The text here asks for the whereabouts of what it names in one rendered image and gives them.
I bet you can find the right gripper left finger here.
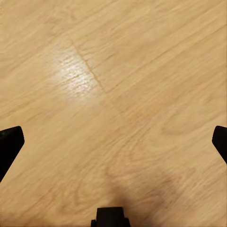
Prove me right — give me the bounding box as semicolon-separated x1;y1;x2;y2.
0;126;25;182

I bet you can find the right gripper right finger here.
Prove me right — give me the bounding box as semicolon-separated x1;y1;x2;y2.
212;126;227;164

